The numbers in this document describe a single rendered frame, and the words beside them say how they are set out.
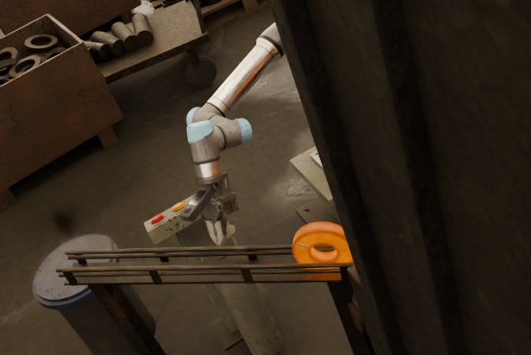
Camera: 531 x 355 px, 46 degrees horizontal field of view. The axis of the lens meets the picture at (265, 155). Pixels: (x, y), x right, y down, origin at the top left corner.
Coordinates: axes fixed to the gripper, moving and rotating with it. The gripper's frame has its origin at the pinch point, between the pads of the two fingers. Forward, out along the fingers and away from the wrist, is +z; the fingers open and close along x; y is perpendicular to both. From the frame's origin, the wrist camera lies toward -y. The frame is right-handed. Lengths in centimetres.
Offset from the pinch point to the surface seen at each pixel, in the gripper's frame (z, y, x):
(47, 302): 16, -22, 67
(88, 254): -6.3, -27.5, 22.8
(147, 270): -2.5, -23.9, 1.8
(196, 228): -0.6, 10.6, 21.9
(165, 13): -86, 157, 188
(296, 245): -4.6, -5.3, -33.9
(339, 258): 0.6, 1.1, -40.8
